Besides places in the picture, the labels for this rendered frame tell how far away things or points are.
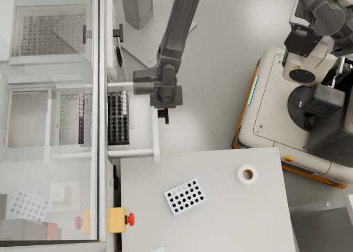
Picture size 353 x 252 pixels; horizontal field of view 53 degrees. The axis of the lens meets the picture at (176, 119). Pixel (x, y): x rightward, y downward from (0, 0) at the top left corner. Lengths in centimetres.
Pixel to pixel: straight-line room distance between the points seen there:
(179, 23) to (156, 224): 68
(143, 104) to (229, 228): 52
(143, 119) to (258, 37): 139
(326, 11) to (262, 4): 165
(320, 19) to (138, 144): 68
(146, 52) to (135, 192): 121
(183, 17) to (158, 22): 148
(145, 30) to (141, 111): 116
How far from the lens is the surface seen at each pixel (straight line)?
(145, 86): 100
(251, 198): 128
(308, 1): 96
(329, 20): 98
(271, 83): 198
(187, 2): 88
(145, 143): 121
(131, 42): 231
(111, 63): 122
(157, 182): 125
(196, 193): 122
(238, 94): 222
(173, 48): 93
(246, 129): 186
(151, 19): 239
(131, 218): 111
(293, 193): 215
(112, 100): 120
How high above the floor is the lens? 200
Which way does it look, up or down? 71 degrees down
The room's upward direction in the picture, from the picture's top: 6 degrees clockwise
